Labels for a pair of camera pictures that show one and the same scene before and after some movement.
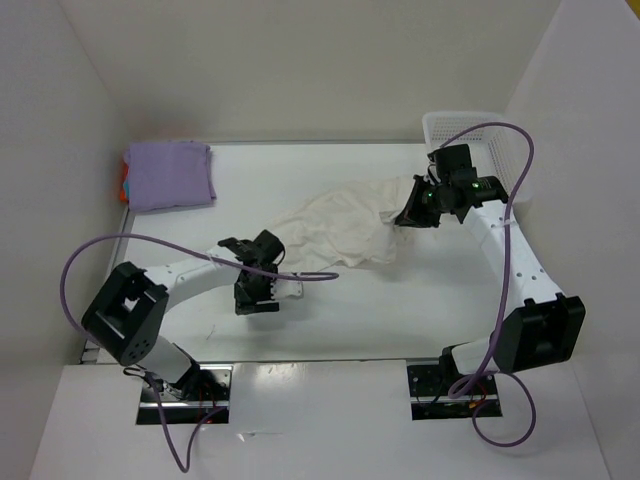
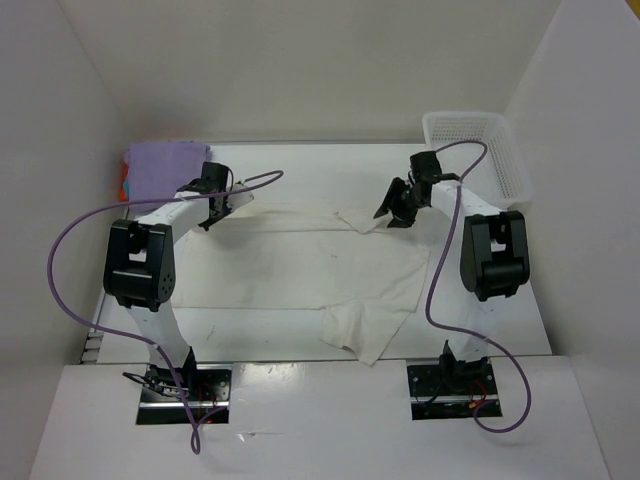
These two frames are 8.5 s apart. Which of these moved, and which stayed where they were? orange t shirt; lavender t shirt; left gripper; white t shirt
Moved: white t shirt; left gripper
Stayed: lavender t shirt; orange t shirt
